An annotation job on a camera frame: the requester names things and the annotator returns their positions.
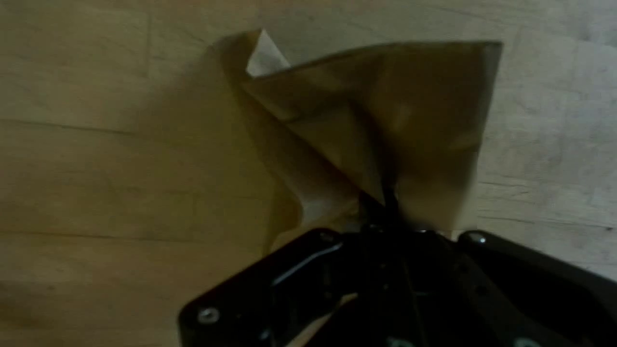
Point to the brown napkin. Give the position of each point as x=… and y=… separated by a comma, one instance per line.
x=412, y=109

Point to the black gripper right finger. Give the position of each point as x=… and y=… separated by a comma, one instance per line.
x=508, y=296

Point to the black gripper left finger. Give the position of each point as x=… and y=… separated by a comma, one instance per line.
x=302, y=290

